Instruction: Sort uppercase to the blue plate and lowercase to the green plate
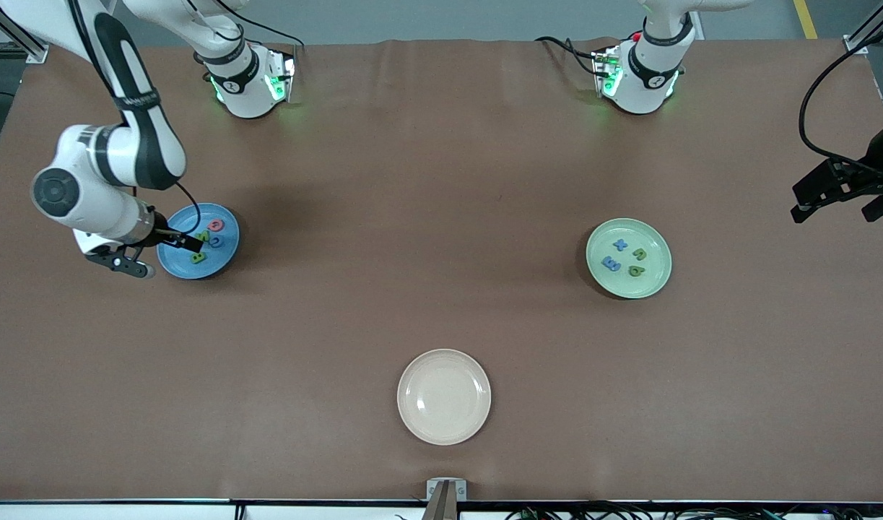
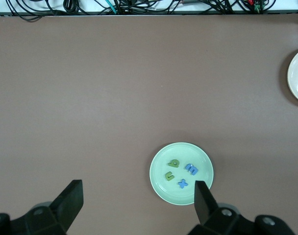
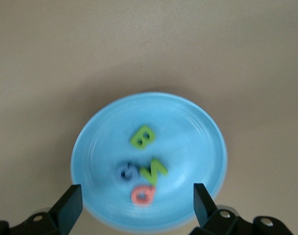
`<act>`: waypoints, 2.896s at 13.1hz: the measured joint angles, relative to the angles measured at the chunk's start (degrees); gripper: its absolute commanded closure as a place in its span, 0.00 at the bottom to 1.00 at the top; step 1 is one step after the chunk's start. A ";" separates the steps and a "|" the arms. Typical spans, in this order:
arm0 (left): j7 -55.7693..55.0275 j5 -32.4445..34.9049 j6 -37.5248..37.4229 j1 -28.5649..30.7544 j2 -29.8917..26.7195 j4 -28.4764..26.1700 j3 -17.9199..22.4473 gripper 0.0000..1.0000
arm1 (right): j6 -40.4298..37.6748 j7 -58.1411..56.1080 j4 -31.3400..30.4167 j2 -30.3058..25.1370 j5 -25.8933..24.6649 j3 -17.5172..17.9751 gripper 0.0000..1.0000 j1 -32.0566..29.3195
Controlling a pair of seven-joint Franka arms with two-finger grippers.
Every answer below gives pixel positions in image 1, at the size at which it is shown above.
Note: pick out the red foam letter Q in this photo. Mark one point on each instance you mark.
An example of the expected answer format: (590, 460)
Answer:
(211, 225)

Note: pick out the green foam letter q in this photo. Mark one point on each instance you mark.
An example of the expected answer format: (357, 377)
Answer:
(635, 271)

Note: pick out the blue foam letter m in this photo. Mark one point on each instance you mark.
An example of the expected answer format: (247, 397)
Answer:
(611, 264)

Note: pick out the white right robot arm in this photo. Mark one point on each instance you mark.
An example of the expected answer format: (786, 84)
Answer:
(58, 191)

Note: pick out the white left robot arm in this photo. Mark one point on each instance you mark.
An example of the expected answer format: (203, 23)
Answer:
(643, 87)

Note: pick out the blue plate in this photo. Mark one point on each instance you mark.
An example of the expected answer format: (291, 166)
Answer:
(221, 263)

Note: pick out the green plate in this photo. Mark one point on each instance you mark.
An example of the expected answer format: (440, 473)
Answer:
(629, 285)

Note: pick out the beige plate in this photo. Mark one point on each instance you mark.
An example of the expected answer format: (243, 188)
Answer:
(444, 397)

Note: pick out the brown table mat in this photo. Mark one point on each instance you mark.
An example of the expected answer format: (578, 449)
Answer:
(441, 325)

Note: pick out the aluminium frame profile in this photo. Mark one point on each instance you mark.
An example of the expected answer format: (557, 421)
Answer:
(38, 53)
(858, 48)

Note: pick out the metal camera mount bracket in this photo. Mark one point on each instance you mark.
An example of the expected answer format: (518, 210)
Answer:
(445, 491)

